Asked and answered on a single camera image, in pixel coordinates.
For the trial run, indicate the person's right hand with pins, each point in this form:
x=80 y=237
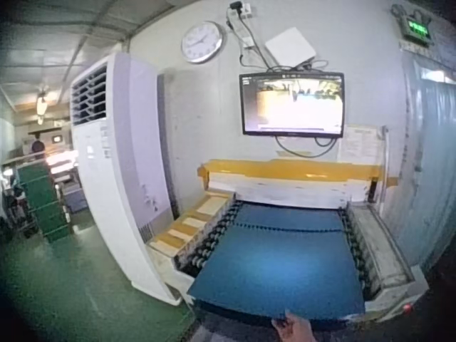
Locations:
x=294 y=329

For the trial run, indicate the person's right fingers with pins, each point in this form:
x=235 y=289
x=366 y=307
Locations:
x=281 y=322

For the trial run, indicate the large blue sheet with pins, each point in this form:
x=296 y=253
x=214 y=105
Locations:
x=281 y=267

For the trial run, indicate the white roller feed machine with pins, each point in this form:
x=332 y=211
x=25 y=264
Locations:
x=381 y=249

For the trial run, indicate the red machine button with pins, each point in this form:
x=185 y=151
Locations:
x=407 y=308

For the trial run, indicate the tan stepped side boards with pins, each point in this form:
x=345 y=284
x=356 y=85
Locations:
x=192 y=222

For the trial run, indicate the yellow guard bar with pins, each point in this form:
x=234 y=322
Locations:
x=285 y=169

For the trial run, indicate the clear plastic strip curtain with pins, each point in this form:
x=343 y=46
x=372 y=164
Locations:
x=429 y=160

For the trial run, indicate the white standing air conditioner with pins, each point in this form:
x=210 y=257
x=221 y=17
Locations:
x=117 y=171

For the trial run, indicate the green slatted conveyor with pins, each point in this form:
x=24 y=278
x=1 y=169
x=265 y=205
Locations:
x=41 y=199

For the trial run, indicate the cluttered work table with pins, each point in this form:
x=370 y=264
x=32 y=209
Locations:
x=62 y=164

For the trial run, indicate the white square router box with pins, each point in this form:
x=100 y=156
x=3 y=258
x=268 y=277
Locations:
x=290 y=48

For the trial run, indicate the white power adapter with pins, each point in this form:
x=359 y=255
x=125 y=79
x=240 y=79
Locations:
x=248 y=42

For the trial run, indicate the hanging ceiling lamp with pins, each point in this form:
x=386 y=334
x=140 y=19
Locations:
x=41 y=107

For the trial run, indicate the green exit sign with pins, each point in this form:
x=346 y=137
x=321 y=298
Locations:
x=415 y=28

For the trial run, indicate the white paper wall notice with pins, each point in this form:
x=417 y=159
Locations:
x=358 y=144

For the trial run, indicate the black wall monitor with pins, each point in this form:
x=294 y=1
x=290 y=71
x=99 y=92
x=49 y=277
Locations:
x=292 y=104

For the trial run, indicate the round silver wall clock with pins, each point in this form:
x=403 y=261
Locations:
x=201 y=42

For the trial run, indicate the white wall power socket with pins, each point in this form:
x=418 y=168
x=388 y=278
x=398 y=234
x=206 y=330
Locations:
x=244 y=9

